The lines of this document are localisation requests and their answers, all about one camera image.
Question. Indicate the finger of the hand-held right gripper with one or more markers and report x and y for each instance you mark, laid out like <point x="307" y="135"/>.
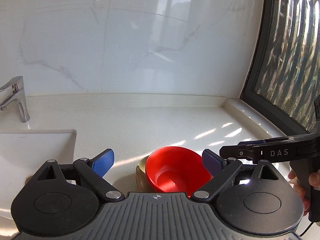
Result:
<point x="252" y="142"/>
<point x="235" y="152"/>

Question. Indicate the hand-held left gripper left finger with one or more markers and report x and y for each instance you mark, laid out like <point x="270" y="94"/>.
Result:
<point x="103" y="163"/>

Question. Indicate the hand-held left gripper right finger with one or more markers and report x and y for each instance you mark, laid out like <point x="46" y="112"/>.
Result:
<point x="212" y="163"/>

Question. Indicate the person's right hand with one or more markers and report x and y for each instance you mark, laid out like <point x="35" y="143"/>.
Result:
<point x="300" y="192"/>

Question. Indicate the white sink basin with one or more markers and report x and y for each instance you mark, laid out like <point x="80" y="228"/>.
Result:
<point x="30" y="150"/>

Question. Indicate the metal sink drain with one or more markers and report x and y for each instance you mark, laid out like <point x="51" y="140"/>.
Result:
<point x="27" y="180"/>

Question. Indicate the dark framed patterned window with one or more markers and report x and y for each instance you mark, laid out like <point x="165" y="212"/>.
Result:
<point x="287" y="55"/>

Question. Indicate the chrome faucet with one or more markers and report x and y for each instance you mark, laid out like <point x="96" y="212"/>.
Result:
<point x="21" y="100"/>

